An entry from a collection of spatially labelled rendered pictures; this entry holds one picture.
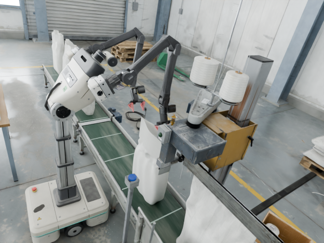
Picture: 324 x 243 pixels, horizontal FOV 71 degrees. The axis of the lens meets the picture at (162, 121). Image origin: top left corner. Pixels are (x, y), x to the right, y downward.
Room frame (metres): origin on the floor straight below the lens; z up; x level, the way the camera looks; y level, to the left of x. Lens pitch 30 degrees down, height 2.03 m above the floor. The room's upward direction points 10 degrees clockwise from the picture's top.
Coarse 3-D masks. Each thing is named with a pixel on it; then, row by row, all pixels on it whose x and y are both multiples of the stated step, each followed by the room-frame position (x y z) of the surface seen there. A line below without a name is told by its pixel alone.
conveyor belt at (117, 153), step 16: (96, 128) 2.38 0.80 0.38; (112, 128) 2.44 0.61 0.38; (96, 144) 2.06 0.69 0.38; (112, 144) 2.12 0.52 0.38; (128, 144) 2.17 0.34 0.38; (112, 160) 1.85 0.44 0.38; (128, 160) 1.89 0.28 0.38; (144, 208) 1.32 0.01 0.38; (160, 208) 1.35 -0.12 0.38; (176, 208) 1.38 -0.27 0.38; (160, 224) 1.19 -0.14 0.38; (176, 224) 1.22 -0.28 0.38
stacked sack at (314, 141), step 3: (315, 138) 3.09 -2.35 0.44; (318, 138) 3.02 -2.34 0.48; (321, 138) 3.04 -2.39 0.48; (312, 141) 3.00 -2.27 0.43; (315, 141) 2.97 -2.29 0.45; (318, 141) 2.95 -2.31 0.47; (321, 141) 2.95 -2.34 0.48; (315, 144) 2.95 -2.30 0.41; (318, 144) 2.93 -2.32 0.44; (321, 144) 2.91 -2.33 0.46; (321, 147) 2.89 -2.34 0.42
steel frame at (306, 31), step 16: (160, 0) 10.01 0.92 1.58; (320, 0) 5.40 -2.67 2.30; (160, 16) 10.01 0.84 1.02; (304, 16) 5.54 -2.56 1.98; (320, 16) 5.69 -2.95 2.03; (160, 32) 9.67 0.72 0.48; (304, 32) 5.43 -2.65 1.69; (288, 48) 5.57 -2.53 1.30; (304, 48) 5.70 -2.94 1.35; (288, 64) 5.45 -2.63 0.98; (288, 80) 5.72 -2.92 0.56; (272, 96) 5.48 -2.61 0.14
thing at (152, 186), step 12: (144, 120) 1.68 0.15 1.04; (144, 132) 1.61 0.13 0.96; (156, 132) 1.60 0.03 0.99; (144, 144) 1.56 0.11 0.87; (156, 144) 1.44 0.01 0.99; (144, 156) 1.49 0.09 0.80; (156, 156) 1.43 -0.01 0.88; (144, 168) 1.44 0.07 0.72; (156, 168) 1.37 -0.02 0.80; (144, 180) 1.42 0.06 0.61; (156, 180) 1.35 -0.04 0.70; (144, 192) 1.40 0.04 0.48; (156, 192) 1.35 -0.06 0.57
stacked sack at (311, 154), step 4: (312, 148) 3.23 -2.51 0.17; (304, 152) 3.06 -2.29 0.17; (308, 152) 2.98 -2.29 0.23; (312, 152) 2.98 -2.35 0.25; (316, 152) 2.99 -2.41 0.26; (308, 156) 2.95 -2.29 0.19; (312, 156) 2.91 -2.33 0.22; (316, 156) 2.89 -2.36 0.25; (320, 156) 2.90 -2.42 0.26; (312, 160) 2.90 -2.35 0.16; (316, 160) 2.85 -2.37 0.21; (320, 160) 2.83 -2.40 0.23; (320, 164) 2.80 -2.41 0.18
